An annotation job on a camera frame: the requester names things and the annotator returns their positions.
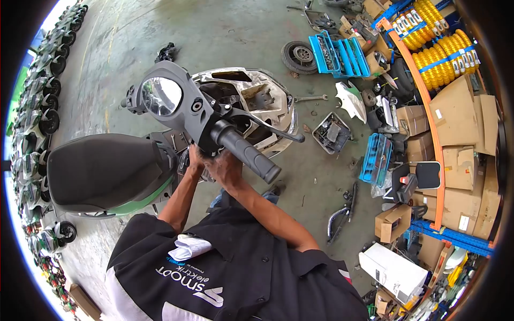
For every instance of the person's left hand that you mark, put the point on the person's left hand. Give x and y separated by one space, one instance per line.
196 160

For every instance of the blue and orange storage rack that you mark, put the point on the blue and orange storage rack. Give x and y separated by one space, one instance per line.
453 120

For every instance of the open blue metal toolbox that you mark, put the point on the open blue metal toolbox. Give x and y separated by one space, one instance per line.
339 56

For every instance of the narrow blue tool tray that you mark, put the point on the narrow blue tool tray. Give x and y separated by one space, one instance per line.
375 158

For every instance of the small brown cardboard box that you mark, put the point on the small brown cardboard box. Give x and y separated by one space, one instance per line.
391 224

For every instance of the long white carton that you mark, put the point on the long white carton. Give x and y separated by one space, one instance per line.
391 273

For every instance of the black part on floor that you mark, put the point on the black part on floor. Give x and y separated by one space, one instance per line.
165 53

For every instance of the black square panel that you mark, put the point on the black square panel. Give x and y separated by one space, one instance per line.
428 175

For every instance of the person's body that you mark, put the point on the person's body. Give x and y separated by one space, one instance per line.
241 273

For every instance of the person's legs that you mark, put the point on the person's legs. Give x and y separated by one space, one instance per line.
270 196

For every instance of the small black scooter wheel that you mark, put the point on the small black scooter wheel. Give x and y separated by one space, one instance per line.
299 57

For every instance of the folded white papers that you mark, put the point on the folded white papers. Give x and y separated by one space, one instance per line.
188 246

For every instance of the black grab rail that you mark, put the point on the black grab rail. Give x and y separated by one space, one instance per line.
337 224

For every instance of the white scooter fairing panel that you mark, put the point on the white scooter fairing panel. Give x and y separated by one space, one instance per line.
352 101

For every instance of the flat brown cardboard piece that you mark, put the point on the flat brown cardboard piece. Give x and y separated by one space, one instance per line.
82 301

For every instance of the row of parked scooters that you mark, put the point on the row of parked scooters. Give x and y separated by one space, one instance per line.
40 120

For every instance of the person's right hand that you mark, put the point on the person's right hand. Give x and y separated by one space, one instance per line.
227 170

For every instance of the steel combination wrench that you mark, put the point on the steel combination wrench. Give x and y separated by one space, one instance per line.
311 97

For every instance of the green and black electric scooter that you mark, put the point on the green and black electric scooter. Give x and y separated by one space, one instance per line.
104 172

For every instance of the black tray of parts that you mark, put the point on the black tray of parts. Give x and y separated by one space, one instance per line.
331 132

